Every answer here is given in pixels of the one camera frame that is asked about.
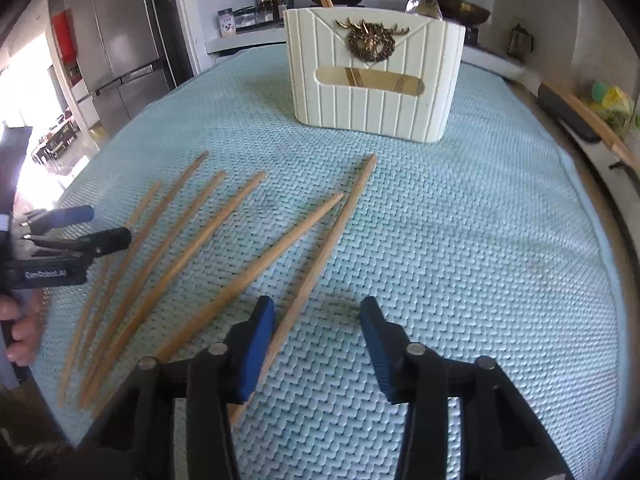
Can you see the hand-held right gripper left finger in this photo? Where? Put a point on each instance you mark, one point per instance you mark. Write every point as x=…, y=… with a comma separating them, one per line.
x=257, y=350

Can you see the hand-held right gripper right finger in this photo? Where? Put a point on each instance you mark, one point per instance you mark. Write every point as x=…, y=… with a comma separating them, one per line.
x=380, y=345

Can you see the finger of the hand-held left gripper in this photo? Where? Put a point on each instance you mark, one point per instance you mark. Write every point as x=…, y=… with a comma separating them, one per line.
x=65, y=216
x=95, y=242

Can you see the bunch of wooden chopsticks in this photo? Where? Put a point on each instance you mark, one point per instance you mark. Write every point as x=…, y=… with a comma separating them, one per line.
x=295, y=236

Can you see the cream ribbed utensil holder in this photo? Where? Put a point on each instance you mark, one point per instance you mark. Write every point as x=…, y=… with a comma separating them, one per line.
x=425, y=110

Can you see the wooden dining table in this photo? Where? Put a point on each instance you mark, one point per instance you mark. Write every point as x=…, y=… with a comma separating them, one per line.
x=50, y=142

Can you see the light blue woven mat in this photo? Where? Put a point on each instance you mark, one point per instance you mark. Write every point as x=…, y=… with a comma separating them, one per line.
x=450, y=260

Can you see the grey refrigerator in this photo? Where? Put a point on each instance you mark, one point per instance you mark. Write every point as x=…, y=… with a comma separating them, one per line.
x=120, y=35

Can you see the white lidded spice jar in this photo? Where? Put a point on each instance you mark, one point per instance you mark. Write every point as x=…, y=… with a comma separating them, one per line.
x=227, y=22

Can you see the rack of spice jars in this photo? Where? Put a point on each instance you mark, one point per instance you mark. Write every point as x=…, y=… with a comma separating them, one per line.
x=247, y=17

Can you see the wooden cutting board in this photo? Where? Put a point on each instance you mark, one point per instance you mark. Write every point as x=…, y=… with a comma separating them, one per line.
x=605, y=132

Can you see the dark glass kettle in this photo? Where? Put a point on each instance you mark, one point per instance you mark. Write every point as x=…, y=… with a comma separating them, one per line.
x=520, y=42

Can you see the yellow green plastic bags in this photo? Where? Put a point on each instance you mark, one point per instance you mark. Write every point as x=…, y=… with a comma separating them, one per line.
x=612, y=100

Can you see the dark wok with glass lid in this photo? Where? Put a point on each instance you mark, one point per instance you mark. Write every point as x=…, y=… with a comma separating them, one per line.
x=465, y=10

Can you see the red wall box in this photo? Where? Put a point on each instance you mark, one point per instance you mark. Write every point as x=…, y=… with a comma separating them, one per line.
x=62, y=35

